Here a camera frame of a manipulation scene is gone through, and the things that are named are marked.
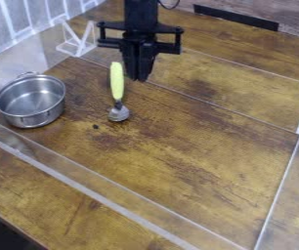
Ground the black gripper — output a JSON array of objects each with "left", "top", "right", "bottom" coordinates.
[{"left": 96, "top": 21, "right": 184, "bottom": 81}]

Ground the green handled metal spoon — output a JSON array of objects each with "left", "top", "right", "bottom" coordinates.
[{"left": 108, "top": 62, "right": 131, "bottom": 122}]

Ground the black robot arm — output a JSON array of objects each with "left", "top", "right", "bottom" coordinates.
[{"left": 97, "top": 0, "right": 184, "bottom": 81}]

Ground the clear acrylic barrier front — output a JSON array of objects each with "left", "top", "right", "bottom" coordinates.
[{"left": 0, "top": 124, "right": 247, "bottom": 250}]

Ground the clear acrylic triangle bracket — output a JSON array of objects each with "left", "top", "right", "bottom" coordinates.
[{"left": 56, "top": 21, "right": 97, "bottom": 58}]

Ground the black strip on table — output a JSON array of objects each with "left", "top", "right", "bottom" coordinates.
[{"left": 193, "top": 4, "right": 279, "bottom": 31}]

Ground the small steel pot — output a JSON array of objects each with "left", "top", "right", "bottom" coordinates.
[{"left": 0, "top": 71, "right": 67, "bottom": 129}]

